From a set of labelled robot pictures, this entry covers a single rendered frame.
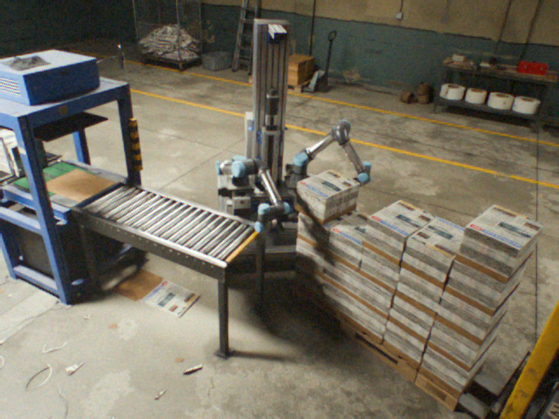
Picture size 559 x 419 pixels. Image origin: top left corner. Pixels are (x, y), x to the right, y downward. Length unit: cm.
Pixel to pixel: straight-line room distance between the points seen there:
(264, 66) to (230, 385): 229
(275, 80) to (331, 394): 230
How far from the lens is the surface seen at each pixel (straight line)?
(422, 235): 281
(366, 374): 332
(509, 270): 256
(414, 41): 940
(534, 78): 851
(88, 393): 329
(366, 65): 970
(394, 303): 306
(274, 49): 347
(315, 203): 312
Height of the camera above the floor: 252
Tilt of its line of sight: 31 degrees down
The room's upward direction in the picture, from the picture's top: 3 degrees clockwise
